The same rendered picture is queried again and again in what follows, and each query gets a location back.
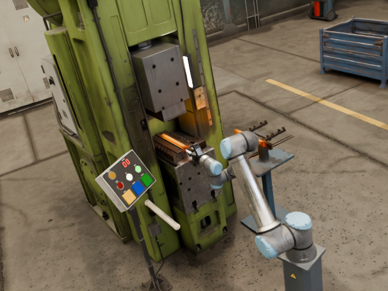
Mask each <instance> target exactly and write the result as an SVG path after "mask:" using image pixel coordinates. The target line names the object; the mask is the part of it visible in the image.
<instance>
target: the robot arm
mask: <svg viewBox="0 0 388 291"><path fill-rule="evenodd" d="M258 145H259V138H258V137H257V135H256V134H254V133H253V132H250V131H244V132H240V133H238V134H236V135H233V136H230V137H227V138H226V139H223V140H222V141H221V144H220V149H221V153H222V156H223V157H224V158H225V159H228V161H229V162H230V165H229V166H228V168H227V169H224V170H222V169H223V167H222V165H221V163H219V162H218V161H216V160H214V159H212V158H211V157H209V156H208V155H204V154H203V152H202V150H201V148H200V146H199V144H198V143H195V144H193V145H192V147H193V148H192V149H194V152H191V151H189V150H187V149H186V153H187V154H188V157H189V158H190V156H191V157H192V163H193V161H194V164H195V165H197V164H198V165H200V166H201V167H203V168H205V169H206V170H208V176H209V180H210V185H211V187H212V188H214V189H219V188H221V187H222V186H223V183H226V182H228V181H230V180H232V179H234V178H237V180H238V183H239V184H240V187H241V189H242V192H243V194H244V196H245V199H246V201H247V203H248V205H249V208H250V210H251V213H252V215H253V217H254V219H255V222H256V224H257V226H258V228H257V231H256V232H257V234H258V236H256V237H255V243H256V245H257V247H258V248H259V251H260V252H261V253H262V254H263V255H264V256H265V257H266V258H268V259H272V258H274V257H277V256H278V255H280V254H282V253H284V252H285V254H286V256H287V258H288V259H289V260H291V261H293V262H295V263H308V262H310V261H312V260H314V259H315V257H316V255H317V249H316V246H315V244H314V242H313V238H312V223H311V219H310V217H309V216H308V215H307V214H305V213H302V212H292V213H289V214H288V215H287V216H286V218H285V222H284V223H282V224H281V223H280V222H279V221H277V220H275V218H274V216H273V214H272V211H271V209H270V206H269V205H268V202H267V200H266V197H265V195H264V193H263V191H262V188H261V186H260V184H259V182H258V179H257V177H256V175H255V172H254V170H253V168H252V166H251V163H250V161H249V159H248V157H249V156H250V154H251V152H253V151H255V150H256V149H257V147H258ZM196 163H197V164H196Z"/></svg>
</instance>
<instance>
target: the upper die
mask: <svg viewBox="0 0 388 291"><path fill-rule="evenodd" d="M162 109H163V108H162ZM145 112H146V114H148V115H150V116H152V117H154V118H156V119H158V120H160V121H163V122H166V121H168V120H171V119H173V118H175V117H178V116H179V115H181V114H184V113H186V107H185V102H184V100H183V101H182V100H181V102H180V103H177V104H175V105H172V106H170V107H168V108H166V109H163V110H161V111H159V112H157V113H155V112H152V111H150V110H148V109H146V108H145Z"/></svg>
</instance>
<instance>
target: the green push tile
mask: <svg viewBox="0 0 388 291"><path fill-rule="evenodd" d="M140 179H141V181H142V182H143V184H144V185H145V186H146V187H148V186H149V184H150V183H152V182H153V180H152V179H151V177H150V176H149V175H148V174H147V173H145V174H144V175H143V176H142V177H141V178H140Z"/></svg>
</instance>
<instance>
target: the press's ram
mask: <svg viewBox="0 0 388 291"><path fill-rule="evenodd" d="M151 43H152V46H151V47H150V48H147V49H145V50H139V51H134V50H133V48H132V47H133V46H132V47H128V50H129V52H130V56H131V59H132V62H133V67H134V70H135V74H136V78H137V82H138V85H139V89H140V93H141V97H142V100H143V104H144V108H146V109H148V110H150V111H152V112H155V113H157V112H159V111H161V110H163V109H166V108H168V107H170V106H172V105H175V104H177V103H180V102H181V100H182V101H183V100H186V99H188V98H189V94H188V88H187V84H186V79H185V73H184V68H183V65H182V59H181V54H180V48H179V45H176V44H170V43H165V42H159V41H156V40H151ZM162 108H163V109H162Z"/></svg>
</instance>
